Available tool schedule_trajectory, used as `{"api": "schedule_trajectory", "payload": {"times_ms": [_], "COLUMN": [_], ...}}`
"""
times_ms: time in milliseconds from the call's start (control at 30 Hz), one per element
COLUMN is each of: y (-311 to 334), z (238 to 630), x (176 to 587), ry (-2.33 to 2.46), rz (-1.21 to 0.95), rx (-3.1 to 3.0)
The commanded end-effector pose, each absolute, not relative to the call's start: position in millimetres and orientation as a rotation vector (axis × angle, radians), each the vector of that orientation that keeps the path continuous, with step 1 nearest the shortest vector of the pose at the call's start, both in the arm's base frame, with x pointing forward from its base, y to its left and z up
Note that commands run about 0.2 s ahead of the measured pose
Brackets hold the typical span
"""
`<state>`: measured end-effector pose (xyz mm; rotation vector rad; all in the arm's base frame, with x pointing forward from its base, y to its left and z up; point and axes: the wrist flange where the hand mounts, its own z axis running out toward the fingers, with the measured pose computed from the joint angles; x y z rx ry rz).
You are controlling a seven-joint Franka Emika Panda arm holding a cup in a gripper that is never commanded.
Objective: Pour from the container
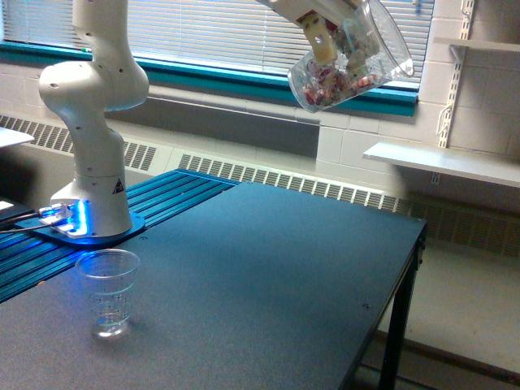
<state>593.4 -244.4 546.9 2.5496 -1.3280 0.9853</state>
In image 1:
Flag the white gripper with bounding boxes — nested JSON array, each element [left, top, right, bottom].
[[258, 0, 379, 76]]

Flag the clear plastic pitcher with candies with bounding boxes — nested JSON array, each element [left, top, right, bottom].
[[288, 1, 414, 113]]

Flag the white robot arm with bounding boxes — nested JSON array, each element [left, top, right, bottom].
[[39, 1, 384, 241]]

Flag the teal window sill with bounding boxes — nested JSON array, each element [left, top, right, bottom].
[[1, 41, 418, 117]]

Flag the white window blinds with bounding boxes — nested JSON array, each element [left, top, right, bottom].
[[2, 0, 435, 85]]

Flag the baseboard heater vent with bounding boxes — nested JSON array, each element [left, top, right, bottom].
[[0, 114, 520, 258]]

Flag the clear plastic cup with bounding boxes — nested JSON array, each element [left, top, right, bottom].
[[76, 249, 141, 340]]

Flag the white board at left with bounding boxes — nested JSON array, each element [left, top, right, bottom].
[[0, 128, 34, 148]]

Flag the black table leg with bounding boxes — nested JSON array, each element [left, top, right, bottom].
[[378, 228, 427, 389]]

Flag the white shelf bracket rail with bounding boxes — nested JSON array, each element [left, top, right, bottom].
[[435, 0, 475, 149]]

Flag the white upper wall shelf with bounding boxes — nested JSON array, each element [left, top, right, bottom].
[[434, 37, 520, 53]]

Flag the white wall shelf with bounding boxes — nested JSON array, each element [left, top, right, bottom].
[[434, 37, 520, 53], [363, 141, 519, 188]]

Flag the white lower wall shelf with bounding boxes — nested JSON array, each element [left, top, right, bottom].
[[363, 141, 519, 188]]

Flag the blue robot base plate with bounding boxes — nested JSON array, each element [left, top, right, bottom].
[[30, 212, 145, 249]]

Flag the black cable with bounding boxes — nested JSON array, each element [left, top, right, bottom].
[[0, 207, 46, 233]]

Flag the blue aluminium rail platform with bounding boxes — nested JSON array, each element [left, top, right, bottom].
[[1, 170, 238, 302]]

